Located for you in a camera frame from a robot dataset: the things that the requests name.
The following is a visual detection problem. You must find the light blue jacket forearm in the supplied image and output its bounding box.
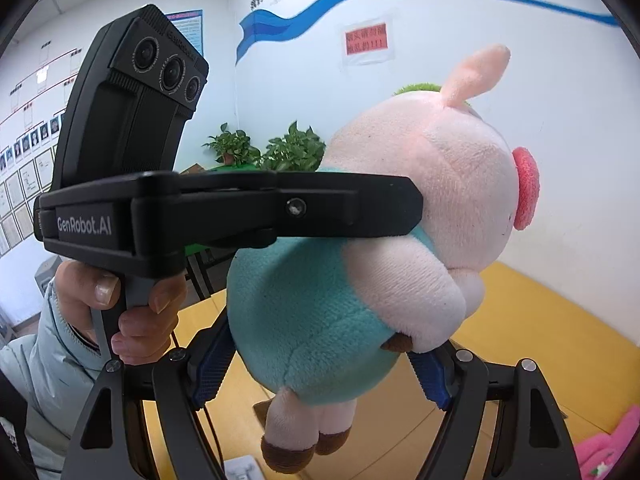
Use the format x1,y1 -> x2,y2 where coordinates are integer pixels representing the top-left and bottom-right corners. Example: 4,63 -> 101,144
1,284 -> 103,479

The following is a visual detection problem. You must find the green potted plant right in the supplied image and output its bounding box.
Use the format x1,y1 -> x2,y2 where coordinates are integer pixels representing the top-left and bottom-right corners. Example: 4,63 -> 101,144
259,122 -> 326,172

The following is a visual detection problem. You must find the white phone stand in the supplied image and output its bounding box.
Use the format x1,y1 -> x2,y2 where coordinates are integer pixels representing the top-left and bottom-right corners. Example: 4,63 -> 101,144
224,455 -> 265,480

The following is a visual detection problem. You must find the green potted plant left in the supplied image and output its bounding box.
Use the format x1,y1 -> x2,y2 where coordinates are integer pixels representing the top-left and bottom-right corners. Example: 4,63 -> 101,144
203,122 -> 262,167

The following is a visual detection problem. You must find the person left hand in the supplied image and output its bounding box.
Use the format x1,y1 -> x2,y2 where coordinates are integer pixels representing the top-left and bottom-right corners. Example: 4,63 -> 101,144
53,259 -> 189,366

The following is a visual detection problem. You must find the pink pig plush teal shirt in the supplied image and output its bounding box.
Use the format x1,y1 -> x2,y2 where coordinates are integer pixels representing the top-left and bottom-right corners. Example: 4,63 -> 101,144
227,44 -> 540,474

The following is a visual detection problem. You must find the green potted plant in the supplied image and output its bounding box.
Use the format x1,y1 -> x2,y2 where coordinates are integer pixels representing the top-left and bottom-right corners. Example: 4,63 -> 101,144
259,122 -> 326,172
203,122 -> 262,167

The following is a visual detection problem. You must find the pink bear plush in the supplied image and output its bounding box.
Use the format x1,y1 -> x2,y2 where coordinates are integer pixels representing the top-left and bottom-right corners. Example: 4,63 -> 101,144
575,405 -> 639,480

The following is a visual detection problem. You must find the red paper wall notice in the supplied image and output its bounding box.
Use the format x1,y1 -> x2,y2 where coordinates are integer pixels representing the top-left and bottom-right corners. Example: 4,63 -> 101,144
342,18 -> 395,66

